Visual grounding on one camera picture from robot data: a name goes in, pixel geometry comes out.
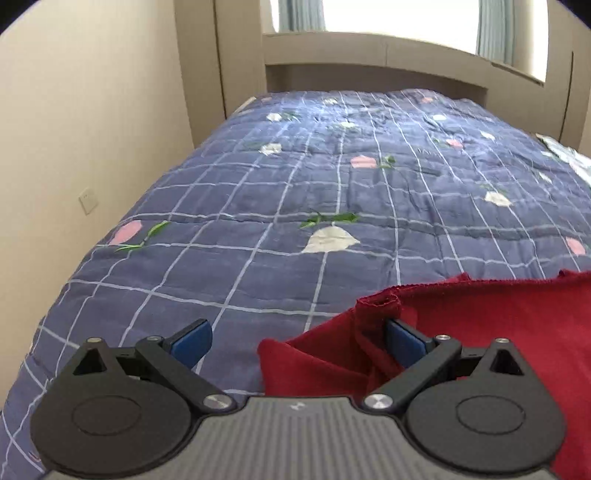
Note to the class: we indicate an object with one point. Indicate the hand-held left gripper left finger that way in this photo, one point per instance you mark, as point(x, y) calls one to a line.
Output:
point(194, 344)

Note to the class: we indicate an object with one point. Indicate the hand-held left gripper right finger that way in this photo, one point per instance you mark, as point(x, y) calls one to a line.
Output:
point(406, 344)

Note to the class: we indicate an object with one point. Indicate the red long-sleeve shirt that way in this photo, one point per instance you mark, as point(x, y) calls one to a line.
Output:
point(489, 327)

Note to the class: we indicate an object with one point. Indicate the blue checked floral quilt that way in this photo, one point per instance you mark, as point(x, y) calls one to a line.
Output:
point(323, 184)

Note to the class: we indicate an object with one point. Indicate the light blue folded cloth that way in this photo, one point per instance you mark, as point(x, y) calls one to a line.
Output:
point(565, 152)

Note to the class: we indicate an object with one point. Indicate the beige tall wardrobe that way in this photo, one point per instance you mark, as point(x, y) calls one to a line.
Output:
point(572, 69)
point(217, 69)

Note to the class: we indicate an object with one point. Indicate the beige window seat cabinet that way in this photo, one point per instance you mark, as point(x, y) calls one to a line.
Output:
point(369, 62)

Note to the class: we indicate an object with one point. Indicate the white framed window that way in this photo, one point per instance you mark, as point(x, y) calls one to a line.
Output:
point(397, 18)

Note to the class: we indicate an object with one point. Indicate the blue-grey curtain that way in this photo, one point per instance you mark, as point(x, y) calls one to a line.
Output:
point(300, 14)
point(495, 27)

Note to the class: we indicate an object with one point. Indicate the white wall socket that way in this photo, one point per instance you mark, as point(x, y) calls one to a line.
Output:
point(87, 200)

